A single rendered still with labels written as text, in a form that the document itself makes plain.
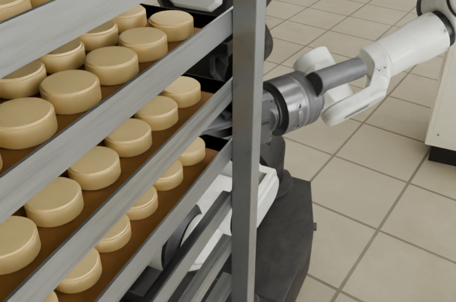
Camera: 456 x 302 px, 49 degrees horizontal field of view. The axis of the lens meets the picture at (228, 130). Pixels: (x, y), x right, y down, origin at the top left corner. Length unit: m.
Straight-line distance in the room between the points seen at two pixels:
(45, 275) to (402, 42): 0.65
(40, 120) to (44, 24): 0.09
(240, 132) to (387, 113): 1.77
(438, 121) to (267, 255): 0.92
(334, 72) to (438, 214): 1.17
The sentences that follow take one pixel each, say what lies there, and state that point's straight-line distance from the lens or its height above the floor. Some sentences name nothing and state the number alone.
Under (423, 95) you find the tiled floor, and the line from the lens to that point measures 2.60.
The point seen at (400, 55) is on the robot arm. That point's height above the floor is 0.83.
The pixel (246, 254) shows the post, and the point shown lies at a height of 0.59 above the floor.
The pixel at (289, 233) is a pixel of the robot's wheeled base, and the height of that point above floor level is 0.17.
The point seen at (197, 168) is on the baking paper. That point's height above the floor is 0.77.
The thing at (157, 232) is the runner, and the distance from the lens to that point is 0.55.
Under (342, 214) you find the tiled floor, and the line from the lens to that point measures 1.78.
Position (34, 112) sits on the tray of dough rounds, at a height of 0.97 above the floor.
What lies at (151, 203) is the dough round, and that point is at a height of 0.79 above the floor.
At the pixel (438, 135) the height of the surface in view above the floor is 0.14.
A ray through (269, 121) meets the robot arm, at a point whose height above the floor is 0.78.
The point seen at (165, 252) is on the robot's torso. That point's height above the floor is 0.48.
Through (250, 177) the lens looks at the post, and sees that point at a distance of 0.69.
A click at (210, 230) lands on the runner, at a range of 0.69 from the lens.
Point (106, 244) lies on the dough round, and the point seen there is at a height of 0.79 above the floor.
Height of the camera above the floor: 1.17
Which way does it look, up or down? 33 degrees down
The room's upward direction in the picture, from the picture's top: straight up
